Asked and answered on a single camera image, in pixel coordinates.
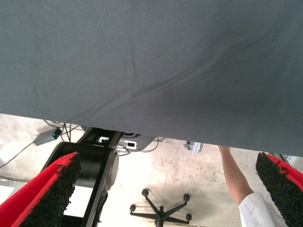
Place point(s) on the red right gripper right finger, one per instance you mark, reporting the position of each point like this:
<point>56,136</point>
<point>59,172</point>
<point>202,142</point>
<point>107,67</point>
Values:
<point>286,191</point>

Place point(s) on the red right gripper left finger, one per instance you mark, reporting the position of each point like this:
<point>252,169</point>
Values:
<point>35,203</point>

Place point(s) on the bare person forearm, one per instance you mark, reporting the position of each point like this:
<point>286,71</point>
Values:
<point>233,175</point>

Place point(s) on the grey power adapter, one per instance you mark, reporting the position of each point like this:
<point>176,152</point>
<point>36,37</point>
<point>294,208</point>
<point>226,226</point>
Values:
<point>45,138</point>

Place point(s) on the black office chair base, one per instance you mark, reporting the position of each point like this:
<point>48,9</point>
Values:
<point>161,212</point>

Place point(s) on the dark grey table cloth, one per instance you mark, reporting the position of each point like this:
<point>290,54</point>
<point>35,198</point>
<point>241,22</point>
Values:
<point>142,59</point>

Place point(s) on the aluminium frame profile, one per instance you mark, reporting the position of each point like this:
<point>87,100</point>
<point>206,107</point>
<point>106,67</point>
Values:
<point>291,159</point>

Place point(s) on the metal bracket clamp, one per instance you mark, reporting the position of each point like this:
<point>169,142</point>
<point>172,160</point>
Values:
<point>196,149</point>

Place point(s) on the grey metal bracket plate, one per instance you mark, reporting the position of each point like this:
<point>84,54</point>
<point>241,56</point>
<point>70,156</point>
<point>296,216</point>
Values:
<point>144,143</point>

